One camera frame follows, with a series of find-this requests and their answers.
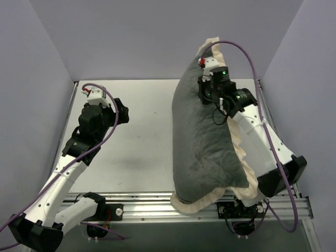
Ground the grey and cream pillowcase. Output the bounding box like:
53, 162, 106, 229
171, 37, 258, 214

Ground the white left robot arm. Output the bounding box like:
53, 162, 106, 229
7, 98, 129, 251

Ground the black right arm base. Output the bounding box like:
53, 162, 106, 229
216, 197, 266, 239

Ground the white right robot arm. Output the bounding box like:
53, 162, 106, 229
198, 66, 307, 217

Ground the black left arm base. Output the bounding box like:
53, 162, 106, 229
75, 192, 124, 239

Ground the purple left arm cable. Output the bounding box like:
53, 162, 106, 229
0, 83, 125, 249

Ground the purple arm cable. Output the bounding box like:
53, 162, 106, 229
0, 83, 125, 249
201, 40, 300, 233

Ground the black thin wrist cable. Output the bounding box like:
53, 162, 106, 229
212, 102, 229, 125

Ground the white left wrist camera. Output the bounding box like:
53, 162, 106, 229
81, 86, 109, 108

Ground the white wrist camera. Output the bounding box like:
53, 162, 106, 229
198, 57, 219, 76
81, 86, 109, 108

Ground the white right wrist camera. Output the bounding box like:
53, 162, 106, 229
198, 57, 219, 76

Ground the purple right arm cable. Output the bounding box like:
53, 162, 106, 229
201, 40, 300, 233

